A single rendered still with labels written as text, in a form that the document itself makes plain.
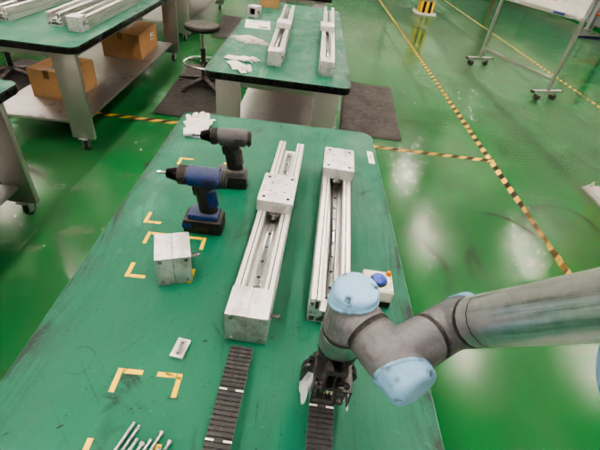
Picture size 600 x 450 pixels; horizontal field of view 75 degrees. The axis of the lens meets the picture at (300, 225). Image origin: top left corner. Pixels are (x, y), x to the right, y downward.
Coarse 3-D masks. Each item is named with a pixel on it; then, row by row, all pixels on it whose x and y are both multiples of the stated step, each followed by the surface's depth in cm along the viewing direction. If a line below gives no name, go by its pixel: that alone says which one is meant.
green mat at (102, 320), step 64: (256, 128) 183; (320, 128) 191; (192, 192) 138; (256, 192) 142; (320, 192) 147; (384, 192) 152; (128, 256) 110; (384, 256) 123; (64, 320) 92; (128, 320) 94; (192, 320) 96; (0, 384) 79; (64, 384) 81; (128, 384) 82; (192, 384) 84; (256, 384) 85; (0, 448) 70; (64, 448) 72; (128, 448) 73; (192, 448) 74; (256, 448) 75; (384, 448) 78
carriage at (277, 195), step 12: (264, 180) 126; (276, 180) 127; (288, 180) 127; (264, 192) 121; (276, 192) 121; (288, 192) 122; (264, 204) 118; (276, 204) 118; (288, 204) 118; (276, 216) 123
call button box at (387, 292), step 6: (366, 270) 108; (390, 276) 107; (390, 282) 106; (384, 288) 104; (390, 288) 104; (384, 294) 103; (390, 294) 103; (384, 300) 104; (390, 300) 104; (384, 306) 106
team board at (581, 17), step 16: (512, 0) 537; (528, 0) 521; (544, 0) 500; (560, 0) 480; (576, 0) 462; (592, 0) 446; (496, 16) 577; (576, 16) 464; (576, 32) 470; (560, 64) 493
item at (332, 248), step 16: (336, 192) 138; (320, 208) 125; (336, 208) 130; (320, 224) 118; (336, 224) 123; (320, 240) 112; (336, 240) 119; (320, 256) 107; (336, 256) 113; (320, 272) 102; (336, 272) 108; (320, 288) 98; (320, 304) 96; (320, 320) 100
